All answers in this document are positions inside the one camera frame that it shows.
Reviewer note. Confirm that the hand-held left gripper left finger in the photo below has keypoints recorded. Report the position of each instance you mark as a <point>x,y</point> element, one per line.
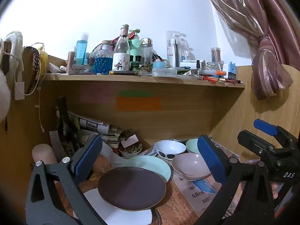
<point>87,155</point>

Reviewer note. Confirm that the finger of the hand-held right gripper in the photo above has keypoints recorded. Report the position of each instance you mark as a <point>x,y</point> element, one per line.
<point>247,139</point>
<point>264,126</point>

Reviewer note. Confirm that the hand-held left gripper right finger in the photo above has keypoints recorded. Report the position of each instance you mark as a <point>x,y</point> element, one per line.
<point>209,159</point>

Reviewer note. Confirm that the pale pink bowl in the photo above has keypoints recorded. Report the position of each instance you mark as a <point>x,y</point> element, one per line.
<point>189,166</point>

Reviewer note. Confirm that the light green bowl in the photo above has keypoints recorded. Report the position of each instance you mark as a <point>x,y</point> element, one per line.
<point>192,145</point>

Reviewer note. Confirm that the white bowl with black dots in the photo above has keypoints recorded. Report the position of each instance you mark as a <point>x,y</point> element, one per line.
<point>170,147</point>

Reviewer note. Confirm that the white plate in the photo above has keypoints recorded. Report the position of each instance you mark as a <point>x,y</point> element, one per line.
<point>98,206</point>

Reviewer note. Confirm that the dark brown plate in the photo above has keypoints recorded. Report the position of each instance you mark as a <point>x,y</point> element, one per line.
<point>131,187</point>

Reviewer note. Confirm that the light blue plate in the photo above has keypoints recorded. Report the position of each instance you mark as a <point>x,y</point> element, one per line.
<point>152,166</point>

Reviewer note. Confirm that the person's right hand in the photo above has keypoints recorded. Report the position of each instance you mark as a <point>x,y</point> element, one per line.
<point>275,191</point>

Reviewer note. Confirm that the white paper sheet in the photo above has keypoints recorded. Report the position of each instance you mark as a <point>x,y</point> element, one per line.
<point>110,154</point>

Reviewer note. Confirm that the colour newspaper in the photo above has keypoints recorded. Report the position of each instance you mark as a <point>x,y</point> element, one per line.
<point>199,188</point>

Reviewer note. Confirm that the stack of papers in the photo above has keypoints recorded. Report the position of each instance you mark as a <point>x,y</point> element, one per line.
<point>93,125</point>

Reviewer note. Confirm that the dark wine bottle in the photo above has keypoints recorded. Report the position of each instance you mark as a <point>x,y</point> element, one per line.
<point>64,131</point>

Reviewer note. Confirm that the small bowl of trinkets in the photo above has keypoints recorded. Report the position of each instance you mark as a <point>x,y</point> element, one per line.
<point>130,151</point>

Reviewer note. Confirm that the white mug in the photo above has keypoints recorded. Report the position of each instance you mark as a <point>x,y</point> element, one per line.
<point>43,153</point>

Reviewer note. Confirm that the white card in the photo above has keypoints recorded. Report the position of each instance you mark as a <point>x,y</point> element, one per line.
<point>130,140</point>

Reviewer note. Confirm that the brown printed paper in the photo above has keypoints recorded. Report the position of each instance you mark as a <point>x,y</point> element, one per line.
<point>173,206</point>

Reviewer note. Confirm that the pink sticky note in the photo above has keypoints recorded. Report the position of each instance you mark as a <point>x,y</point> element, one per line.
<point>93,92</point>

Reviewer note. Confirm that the blue and black box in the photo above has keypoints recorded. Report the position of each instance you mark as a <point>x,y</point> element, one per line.
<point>232,71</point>

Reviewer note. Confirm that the orange marker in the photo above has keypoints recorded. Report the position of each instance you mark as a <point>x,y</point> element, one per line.
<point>216,72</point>

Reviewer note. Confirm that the orange and green sticky notes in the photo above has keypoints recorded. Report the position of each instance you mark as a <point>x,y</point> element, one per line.
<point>138,103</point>

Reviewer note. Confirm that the green sticky note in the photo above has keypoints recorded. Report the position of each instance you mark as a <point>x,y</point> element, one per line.
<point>134,94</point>

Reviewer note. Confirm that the glass jar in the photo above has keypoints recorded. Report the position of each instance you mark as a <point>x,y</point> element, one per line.
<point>213,66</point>

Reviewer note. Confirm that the glitter tube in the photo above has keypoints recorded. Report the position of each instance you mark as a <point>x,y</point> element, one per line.
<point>215,55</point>

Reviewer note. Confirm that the black pen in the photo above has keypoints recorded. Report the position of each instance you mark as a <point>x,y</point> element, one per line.
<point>123,73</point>

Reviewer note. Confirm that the wooden shelf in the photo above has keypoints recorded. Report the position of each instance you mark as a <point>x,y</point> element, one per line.
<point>140,80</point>

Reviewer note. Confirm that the glass bottle of blue beads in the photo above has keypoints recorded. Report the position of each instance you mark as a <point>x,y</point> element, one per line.
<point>103,63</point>

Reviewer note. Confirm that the white box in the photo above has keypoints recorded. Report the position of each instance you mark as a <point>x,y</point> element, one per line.
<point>189,64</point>

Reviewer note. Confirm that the pink striped curtain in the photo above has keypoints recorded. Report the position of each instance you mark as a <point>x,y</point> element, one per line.
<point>257,28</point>

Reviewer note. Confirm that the clear plastic box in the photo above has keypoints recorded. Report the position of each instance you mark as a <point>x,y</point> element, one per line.
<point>164,72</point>

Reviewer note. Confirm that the white plush toy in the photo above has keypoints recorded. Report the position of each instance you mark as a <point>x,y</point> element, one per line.
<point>3,93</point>

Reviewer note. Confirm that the yellow object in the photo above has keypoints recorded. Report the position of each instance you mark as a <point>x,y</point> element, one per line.
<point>44,61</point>

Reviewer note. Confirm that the dark green small bottle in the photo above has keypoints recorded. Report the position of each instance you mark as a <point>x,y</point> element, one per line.
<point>138,63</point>

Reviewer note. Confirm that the brown beaded headband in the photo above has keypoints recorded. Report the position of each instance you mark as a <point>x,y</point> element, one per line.
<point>35,63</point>

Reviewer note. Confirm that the blue liquid bottle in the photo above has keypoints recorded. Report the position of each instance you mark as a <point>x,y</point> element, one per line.
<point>82,49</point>

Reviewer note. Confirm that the light blue container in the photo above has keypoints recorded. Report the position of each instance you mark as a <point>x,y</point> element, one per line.
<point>159,65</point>

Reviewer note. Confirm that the clear bottle with pink cap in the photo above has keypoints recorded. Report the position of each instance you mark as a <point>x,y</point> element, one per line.
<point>121,54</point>

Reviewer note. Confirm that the white pump bottle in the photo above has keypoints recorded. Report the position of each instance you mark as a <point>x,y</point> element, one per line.
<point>174,49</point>

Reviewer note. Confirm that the mint green pump bottle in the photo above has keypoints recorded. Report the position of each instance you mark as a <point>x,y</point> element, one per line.
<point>135,46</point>

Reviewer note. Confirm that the clear bottle with silver cap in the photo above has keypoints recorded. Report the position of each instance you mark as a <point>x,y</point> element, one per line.
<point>146,51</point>

